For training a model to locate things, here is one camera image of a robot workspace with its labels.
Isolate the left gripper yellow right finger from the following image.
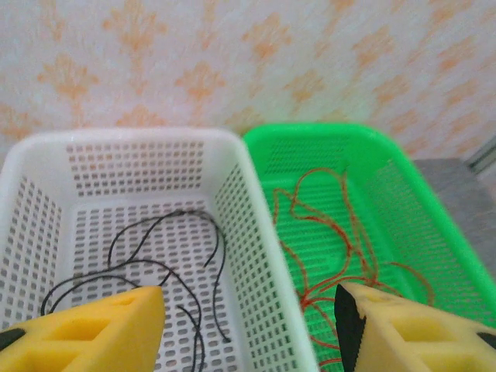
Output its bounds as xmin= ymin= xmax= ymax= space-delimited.
xmin=333 ymin=281 xmax=496 ymax=372

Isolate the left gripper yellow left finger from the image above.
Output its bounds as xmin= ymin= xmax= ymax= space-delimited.
xmin=0 ymin=285 xmax=167 ymax=372

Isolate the black cable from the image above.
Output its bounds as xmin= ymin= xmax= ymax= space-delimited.
xmin=40 ymin=259 xmax=206 ymax=372
xmin=107 ymin=208 xmax=233 ymax=344

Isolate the red cable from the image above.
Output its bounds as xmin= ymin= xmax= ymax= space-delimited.
xmin=298 ymin=170 xmax=437 ymax=372
xmin=273 ymin=168 xmax=379 ymax=307

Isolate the green plastic basket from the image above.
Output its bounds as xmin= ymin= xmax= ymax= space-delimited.
xmin=242 ymin=122 xmax=496 ymax=372

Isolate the white plastic basket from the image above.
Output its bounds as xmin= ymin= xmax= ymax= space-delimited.
xmin=0 ymin=127 xmax=321 ymax=372

